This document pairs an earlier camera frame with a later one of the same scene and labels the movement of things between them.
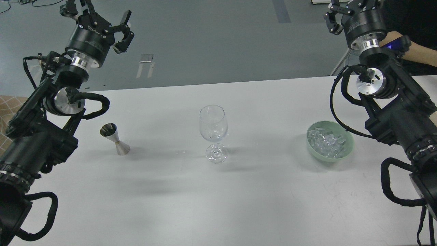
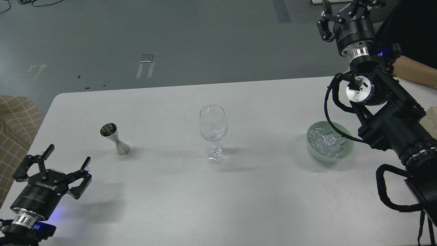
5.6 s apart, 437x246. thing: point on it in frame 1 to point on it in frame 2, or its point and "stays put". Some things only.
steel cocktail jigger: (109, 130) stays put
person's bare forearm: (417, 53) to (406, 68)
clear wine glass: (213, 127) stays put
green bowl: (329, 141) stays put
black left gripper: (90, 41) to (40, 196)
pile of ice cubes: (326, 143) stays put
